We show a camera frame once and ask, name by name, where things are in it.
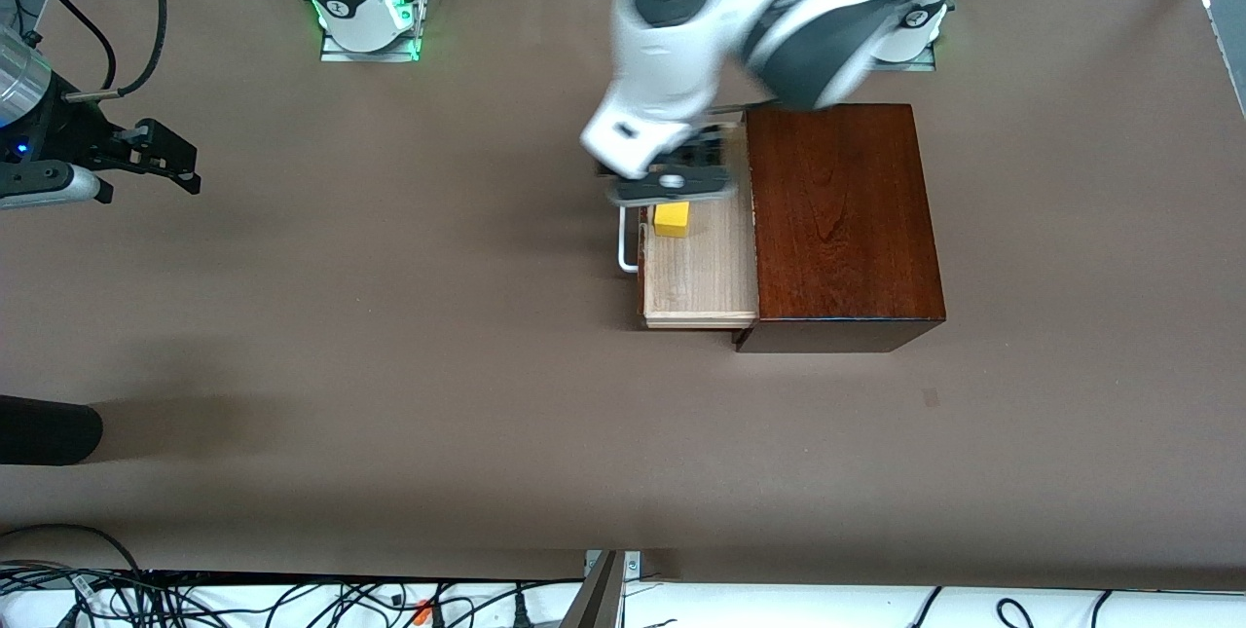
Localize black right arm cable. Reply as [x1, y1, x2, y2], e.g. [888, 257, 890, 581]
[10, 0, 210, 103]

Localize small metal bracket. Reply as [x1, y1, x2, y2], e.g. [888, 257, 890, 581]
[584, 550, 643, 578]

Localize dark brown wooden cabinet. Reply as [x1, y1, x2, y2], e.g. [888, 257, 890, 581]
[732, 103, 947, 353]

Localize black ribbed cylinder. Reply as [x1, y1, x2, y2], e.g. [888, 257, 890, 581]
[0, 394, 104, 466]

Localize aluminium strut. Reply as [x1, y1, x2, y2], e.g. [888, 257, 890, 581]
[560, 550, 629, 628]

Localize tangled black cables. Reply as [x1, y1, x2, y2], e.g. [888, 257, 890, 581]
[0, 560, 585, 628]

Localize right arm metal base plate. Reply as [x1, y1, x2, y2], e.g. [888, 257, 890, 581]
[319, 0, 425, 62]

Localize black looped cable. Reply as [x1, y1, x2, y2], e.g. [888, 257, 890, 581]
[0, 523, 147, 578]

